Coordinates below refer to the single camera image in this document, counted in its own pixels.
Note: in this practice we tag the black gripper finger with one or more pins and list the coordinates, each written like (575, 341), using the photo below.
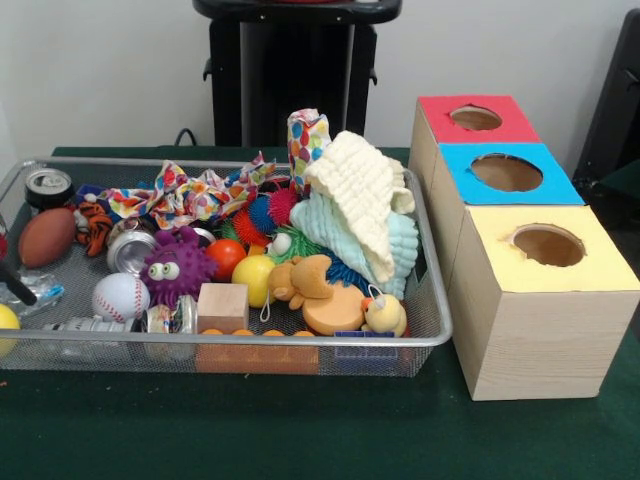
(18, 285)

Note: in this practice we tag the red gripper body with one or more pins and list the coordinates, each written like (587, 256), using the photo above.
(2, 244)

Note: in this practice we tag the clear plastic blue label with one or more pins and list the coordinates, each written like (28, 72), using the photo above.
(48, 290)

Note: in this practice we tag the crushed clear plastic bottle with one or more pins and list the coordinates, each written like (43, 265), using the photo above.
(90, 324)

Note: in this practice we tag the crushed silver can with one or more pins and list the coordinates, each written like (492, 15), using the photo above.
(132, 252)

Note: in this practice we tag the open-top silver can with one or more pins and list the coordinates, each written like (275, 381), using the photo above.
(173, 318)

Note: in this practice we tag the multicolour polka dot cloth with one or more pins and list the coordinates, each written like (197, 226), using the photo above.
(190, 192)
(309, 138)

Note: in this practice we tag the cream knit cloth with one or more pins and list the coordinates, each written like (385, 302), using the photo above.
(360, 190)

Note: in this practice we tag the shallow clear mesh bin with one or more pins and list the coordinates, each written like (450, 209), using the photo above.
(435, 300)

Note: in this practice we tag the wooden box with three holes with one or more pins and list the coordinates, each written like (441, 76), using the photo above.
(545, 320)

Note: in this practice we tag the brown toy football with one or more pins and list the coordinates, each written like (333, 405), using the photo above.
(47, 238)

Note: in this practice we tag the upright dark soda can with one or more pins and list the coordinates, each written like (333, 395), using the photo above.
(49, 188)

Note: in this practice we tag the white baseball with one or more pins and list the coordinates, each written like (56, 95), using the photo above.
(121, 297)

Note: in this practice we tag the purple googly-eyed monster toy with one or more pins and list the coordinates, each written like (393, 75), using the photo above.
(180, 267)

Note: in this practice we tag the wooden cube block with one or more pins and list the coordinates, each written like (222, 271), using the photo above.
(223, 307)

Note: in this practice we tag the small orange ball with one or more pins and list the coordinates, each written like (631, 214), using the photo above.
(227, 258)

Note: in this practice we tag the small yellow ball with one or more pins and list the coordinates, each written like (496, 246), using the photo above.
(255, 280)

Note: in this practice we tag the orange toy brick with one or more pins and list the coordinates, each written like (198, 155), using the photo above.
(258, 354)

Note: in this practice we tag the orange foam duck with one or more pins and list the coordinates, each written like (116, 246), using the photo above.
(320, 297)

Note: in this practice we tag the mint green cloth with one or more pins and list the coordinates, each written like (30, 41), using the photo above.
(324, 228)

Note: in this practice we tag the small yellow rubber duck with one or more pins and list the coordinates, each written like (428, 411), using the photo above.
(385, 315)

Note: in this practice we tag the black chair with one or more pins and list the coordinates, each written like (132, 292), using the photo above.
(615, 110)

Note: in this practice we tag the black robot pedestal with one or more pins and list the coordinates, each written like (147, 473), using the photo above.
(300, 70)

